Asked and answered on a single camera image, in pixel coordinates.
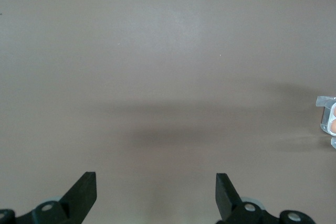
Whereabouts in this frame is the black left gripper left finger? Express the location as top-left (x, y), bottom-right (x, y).
top-left (15, 171), bottom-right (97, 224)

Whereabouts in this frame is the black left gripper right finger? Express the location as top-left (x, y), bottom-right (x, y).
top-left (215, 173), bottom-right (281, 224)

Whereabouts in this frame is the clear plastic egg box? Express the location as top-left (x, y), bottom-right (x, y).
top-left (316, 95), bottom-right (336, 150)

